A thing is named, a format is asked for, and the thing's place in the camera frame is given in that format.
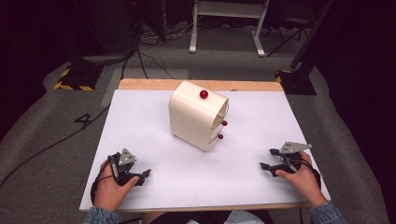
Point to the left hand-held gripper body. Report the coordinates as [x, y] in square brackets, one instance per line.
[126, 159]

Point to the person's left hand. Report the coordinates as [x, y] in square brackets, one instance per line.
[109, 191]

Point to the cream small drawer cabinet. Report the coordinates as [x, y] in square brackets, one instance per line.
[190, 119]

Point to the wooden table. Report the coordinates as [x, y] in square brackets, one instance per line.
[155, 84]

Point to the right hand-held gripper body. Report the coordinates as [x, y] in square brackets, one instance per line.
[291, 152]

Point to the red ball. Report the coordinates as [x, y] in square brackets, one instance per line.
[204, 94]

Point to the white desk frame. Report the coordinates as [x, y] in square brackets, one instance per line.
[229, 9]

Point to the black stand with striped base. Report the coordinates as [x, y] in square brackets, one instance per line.
[77, 77]
[299, 81]

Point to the black tripod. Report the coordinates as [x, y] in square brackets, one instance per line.
[292, 32]

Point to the white table cover sheet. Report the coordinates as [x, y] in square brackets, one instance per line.
[174, 174]

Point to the cream drawer with red knob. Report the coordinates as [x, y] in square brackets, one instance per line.
[223, 123]
[219, 137]

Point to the person's right hand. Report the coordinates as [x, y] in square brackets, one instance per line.
[303, 183]

